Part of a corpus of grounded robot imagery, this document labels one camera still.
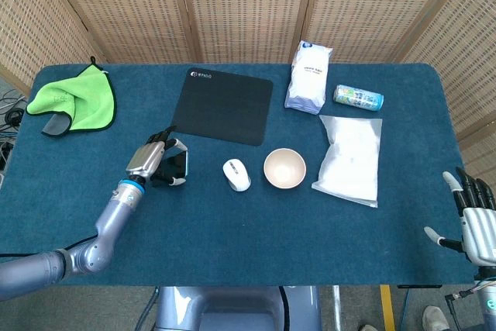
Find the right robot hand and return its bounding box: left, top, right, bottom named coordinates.
left=423, top=167, right=496, bottom=268

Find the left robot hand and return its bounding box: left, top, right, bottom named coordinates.
left=126, top=125, right=191, bottom=188

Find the black smartphone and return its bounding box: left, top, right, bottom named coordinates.
left=161, top=150, right=190, bottom=183

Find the green microfiber cloth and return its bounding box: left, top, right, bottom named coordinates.
left=25, top=56, right=118, bottom=138

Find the black mouse pad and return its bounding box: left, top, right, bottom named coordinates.
left=171, top=67, right=274, bottom=147

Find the white computer mouse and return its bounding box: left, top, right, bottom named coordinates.
left=222, top=158, right=252, bottom=192

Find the blue carpet table cover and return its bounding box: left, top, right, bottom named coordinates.
left=0, top=62, right=477, bottom=288

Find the beige bowl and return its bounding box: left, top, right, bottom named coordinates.
left=263, top=147, right=308, bottom=189

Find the white plastic bag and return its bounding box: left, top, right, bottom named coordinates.
left=311, top=114, right=384, bottom=209

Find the white table leg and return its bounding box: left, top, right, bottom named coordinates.
left=332, top=285, right=342, bottom=331

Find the grey robot torso base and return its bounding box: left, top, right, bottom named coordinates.
left=154, top=285, right=322, bottom=331

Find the light blue drink can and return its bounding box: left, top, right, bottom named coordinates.
left=333, top=84, right=384, bottom=113

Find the white paper food package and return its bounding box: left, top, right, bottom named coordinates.
left=284, top=40, right=334, bottom=115

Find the woven bamboo folding screen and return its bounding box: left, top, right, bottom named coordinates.
left=0, top=0, right=496, bottom=177

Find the black floor cable bundle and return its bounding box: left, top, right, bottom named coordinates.
left=0, top=88, right=28, bottom=169

